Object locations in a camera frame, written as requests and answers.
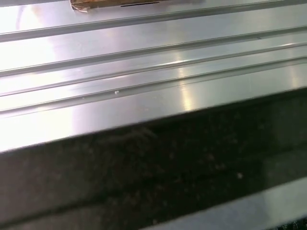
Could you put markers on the black PC case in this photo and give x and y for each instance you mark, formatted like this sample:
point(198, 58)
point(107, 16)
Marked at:
point(168, 167)

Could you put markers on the square brown base plate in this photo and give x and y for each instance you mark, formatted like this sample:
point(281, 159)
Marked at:
point(108, 3)

